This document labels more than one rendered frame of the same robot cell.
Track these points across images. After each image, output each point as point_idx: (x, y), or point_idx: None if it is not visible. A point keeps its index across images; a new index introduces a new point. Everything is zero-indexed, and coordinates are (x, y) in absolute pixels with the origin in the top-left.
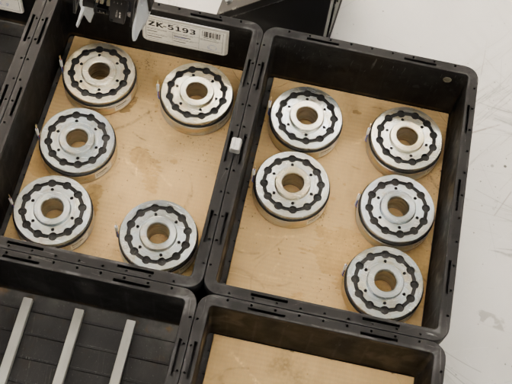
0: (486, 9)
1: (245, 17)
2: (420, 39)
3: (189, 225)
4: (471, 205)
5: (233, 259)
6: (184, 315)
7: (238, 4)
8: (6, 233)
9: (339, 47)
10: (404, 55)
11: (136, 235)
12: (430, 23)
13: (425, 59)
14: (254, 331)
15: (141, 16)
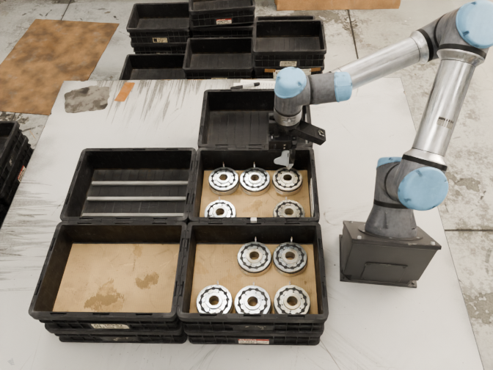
0: (424, 365)
1: (345, 230)
2: (386, 329)
3: None
4: (292, 368)
5: (218, 244)
6: (177, 217)
7: (347, 223)
8: None
9: (318, 252)
10: (324, 281)
11: (218, 205)
12: (399, 334)
13: (325, 291)
14: None
15: (285, 161)
